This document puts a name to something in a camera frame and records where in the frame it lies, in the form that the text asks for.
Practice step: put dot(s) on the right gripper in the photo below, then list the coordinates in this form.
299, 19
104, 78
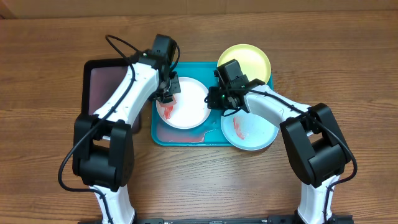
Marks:
217, 94

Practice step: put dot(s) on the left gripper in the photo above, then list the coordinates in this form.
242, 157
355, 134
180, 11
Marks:
176, 88

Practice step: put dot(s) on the green pink sponge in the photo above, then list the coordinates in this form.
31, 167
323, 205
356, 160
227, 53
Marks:
169, 102

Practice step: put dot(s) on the white plate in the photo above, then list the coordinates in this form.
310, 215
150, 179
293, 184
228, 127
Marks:
190, 109

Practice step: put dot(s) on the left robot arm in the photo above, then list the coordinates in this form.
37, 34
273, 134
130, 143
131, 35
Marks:
102, 153

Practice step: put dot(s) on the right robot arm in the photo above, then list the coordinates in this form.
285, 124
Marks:
317, 151

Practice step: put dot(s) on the teal plastic tray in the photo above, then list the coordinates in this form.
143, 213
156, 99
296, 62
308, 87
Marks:
208, 133

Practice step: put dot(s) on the black plastic tray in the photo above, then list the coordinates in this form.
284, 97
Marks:
100, 80

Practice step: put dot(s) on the light blue plate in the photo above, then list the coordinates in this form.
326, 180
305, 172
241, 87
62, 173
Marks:
248, 131

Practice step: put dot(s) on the yellow-green plate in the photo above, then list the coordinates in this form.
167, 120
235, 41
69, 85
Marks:
253, 61

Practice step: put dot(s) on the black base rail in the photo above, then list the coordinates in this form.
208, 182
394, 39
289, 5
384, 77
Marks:
214, 221

